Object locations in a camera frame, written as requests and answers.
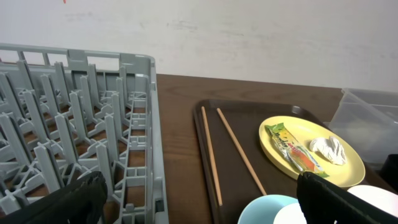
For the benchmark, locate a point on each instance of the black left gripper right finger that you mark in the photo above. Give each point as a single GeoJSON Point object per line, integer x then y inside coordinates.
{"type": "Point", "coordinates": [324, 202]}

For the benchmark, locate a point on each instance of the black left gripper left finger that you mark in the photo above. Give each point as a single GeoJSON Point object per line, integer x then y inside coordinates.
{"type": "Point", "coordinates": [81, 201]}

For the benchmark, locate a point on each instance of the green orange snack wrapper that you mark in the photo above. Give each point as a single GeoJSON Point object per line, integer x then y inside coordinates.
{"type": "Point", "coordinates": [293, 151]}

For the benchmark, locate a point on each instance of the white tissue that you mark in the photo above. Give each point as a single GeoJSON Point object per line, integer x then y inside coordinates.
{"type": "Point", "coordinates": [331, 149]}

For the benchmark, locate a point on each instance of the light blue bowl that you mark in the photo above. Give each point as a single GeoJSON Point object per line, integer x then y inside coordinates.
{"type": "Point", "coordinates": [264, 209]}

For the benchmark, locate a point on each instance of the white bowl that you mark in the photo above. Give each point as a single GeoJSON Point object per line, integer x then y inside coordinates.
{"type": "Point", "coordinates": [378, 197]}

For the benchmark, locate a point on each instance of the wooden chopstick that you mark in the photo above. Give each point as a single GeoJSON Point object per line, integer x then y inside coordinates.
{"type": "Point", "coordinates": [212, 157]}
{"type": "Point", "coordinates": [241, 152]}

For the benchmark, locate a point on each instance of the white cup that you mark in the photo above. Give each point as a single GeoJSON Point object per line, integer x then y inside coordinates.
{"type": "Point", "coordinates": [290, 214]}

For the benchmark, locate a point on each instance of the black waste tray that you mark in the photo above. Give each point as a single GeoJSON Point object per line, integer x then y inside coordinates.
{"type": "Point", "coordinates": [389, 171]}

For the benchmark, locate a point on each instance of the yellow plate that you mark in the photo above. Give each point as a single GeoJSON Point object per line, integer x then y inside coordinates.
{"type": "Point", "coordinates": [350, 174]}

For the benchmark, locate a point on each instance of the grey plastic dish rack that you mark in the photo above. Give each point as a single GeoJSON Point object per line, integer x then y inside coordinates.
{"type": "Point", "coordinates": [66, 113]}

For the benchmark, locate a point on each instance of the clear plastic bin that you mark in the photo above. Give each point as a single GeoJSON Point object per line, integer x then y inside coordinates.
{"type": "Point", "coordinates": [367, 121]}

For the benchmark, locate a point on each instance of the dark brown serving tray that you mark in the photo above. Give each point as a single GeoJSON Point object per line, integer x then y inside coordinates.
{"type": "Point", "coordinates": [237, 186]}

